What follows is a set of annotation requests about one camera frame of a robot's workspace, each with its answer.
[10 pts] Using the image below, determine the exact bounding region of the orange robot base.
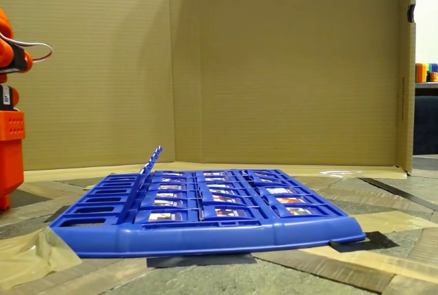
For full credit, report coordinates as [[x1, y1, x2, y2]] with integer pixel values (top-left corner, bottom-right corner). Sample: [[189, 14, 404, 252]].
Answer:
[[0, 110, 26, 211]]

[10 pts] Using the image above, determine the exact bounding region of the brown cardboard backdrop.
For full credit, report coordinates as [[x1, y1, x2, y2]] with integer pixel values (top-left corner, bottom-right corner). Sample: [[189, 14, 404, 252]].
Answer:
[[0, 0, 417, 180]]

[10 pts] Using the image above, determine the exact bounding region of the blue game board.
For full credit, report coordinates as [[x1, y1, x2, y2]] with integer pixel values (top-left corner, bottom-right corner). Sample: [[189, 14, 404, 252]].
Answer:
[[49, 168, 366, 259]]

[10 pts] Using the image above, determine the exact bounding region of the long black tape strip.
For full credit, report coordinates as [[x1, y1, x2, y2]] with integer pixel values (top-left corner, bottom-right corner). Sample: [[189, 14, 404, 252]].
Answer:
[[359, 177, 438, 214]]

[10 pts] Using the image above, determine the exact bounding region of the beige masking tape strip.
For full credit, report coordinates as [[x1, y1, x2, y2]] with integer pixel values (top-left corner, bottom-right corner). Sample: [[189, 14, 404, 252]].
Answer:
[[354, 209, 438, 236]]

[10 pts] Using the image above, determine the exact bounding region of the navy blue furniture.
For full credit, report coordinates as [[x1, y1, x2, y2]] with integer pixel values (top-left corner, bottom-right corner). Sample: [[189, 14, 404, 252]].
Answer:
[[413, 95, 438, 155]]

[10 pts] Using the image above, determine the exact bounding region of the rainbow coloured block stack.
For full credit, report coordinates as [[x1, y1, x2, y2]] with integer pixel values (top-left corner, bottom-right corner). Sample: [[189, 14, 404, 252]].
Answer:
[[415, 62, 438, 84]]

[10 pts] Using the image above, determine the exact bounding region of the grey shelf board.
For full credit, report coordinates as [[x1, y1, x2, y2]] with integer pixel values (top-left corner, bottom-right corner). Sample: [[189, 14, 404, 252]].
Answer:
[[415, 82, 438, 97]]

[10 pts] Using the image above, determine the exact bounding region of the crumpled beige tape sheet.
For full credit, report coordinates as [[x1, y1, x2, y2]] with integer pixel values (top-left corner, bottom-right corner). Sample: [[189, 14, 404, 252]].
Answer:
[[0, 228, 83, 291]]

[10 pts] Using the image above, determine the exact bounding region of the white servo cable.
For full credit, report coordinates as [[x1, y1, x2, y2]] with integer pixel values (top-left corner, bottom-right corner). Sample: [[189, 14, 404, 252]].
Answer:
[[0, 33, 53, 66]]

